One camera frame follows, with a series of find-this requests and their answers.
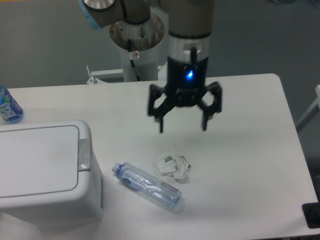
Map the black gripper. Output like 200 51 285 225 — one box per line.
147 57 223 133

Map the white push-button trash can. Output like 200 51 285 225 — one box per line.
0 120 104 226

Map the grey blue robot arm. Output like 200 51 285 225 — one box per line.
78 0 222 130

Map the crumpled white paper wrapper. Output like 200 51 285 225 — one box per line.
155 150 192 181

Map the empty clear plastic bottle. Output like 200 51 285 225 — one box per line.
112 162 182 210

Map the black device at table edge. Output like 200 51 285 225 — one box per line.
302 202 320 229

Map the blue labelled water bottle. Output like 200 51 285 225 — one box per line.
0 85 24 124

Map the black cable on pedestal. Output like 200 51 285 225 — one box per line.
127 38 142 82

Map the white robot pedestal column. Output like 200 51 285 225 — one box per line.
109 13 165 82

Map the white pedestal base frame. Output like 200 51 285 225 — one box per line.
86 62 168 85

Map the white frame at right edge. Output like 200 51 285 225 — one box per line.
295 85 320 133

